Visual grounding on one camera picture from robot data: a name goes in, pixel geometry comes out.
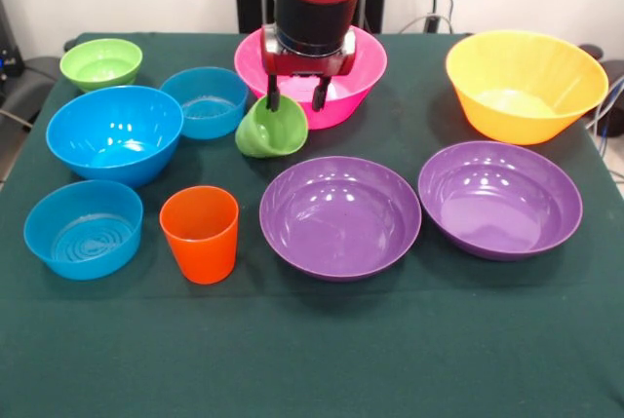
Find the yellow bowl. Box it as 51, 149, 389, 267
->
445, 30, 610, 146

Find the dark green tablecloth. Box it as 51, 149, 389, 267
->
0, 31, 624, 418

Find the pink bowl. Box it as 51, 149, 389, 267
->
233, 25, 389, 131

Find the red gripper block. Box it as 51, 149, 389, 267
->
260, 22, 358, 113

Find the purple bowl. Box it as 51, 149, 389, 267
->
417, 140, 584, 262
258, 155, 423, 284

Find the large blue bowl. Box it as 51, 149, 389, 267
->
45, 85, 185, 189

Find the black grey equipment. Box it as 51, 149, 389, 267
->
0, 0, 63, 122

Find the small blue bowl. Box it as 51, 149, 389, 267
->
159, 66, 251, 140
22, 179, 144, 282

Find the small green bowl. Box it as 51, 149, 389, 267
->
58, 37, 144, 94

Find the green cup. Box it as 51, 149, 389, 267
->
234, 95, 309, 160

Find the orange cup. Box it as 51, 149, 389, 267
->
158, 185, 240, 285

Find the blue cable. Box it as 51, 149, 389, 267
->
586, 74, 624, 141

